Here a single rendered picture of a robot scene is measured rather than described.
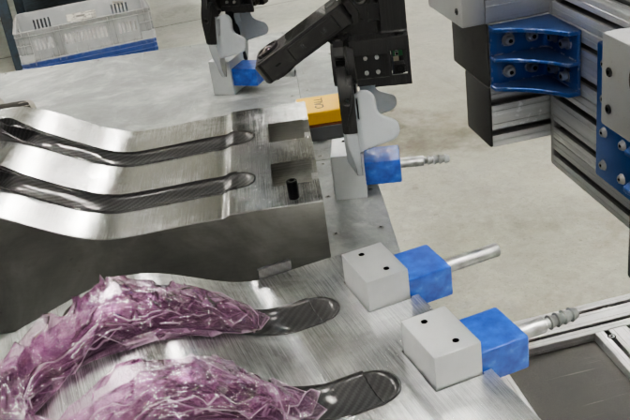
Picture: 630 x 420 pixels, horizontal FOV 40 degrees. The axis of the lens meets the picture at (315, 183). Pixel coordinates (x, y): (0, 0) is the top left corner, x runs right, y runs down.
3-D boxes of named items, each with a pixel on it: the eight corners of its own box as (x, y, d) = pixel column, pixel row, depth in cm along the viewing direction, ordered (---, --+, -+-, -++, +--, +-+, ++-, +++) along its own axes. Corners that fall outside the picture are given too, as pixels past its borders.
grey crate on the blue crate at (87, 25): (148, 20, 425) (142, -11, 419) (157, 40, 389) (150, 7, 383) (22, 44, 414) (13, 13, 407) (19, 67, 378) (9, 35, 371)
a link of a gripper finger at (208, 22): (211, 44, 126) (209, -18, 124) (202, 44, 126) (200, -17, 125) (226, 44, 130) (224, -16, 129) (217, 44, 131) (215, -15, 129)
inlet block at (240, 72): (303, 83, 134) (298, 50, 131) (291, 96, 130) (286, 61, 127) (228, 82, 139) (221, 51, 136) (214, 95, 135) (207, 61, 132)
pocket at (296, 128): (312, 148, 98) (307, 118, 96) (316, 167, 93) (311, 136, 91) (272, 154, 98) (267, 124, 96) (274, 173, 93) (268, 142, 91)
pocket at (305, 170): (320, 189, 88) (315, 157, 86) (324, 214, 83) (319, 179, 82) (276, 196, 88) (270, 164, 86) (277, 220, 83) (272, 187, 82)
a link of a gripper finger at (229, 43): (244, 77, 126) (241, 13, 125) (207, 78, 128) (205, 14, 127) (252, 76, 129) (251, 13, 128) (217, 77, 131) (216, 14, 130)
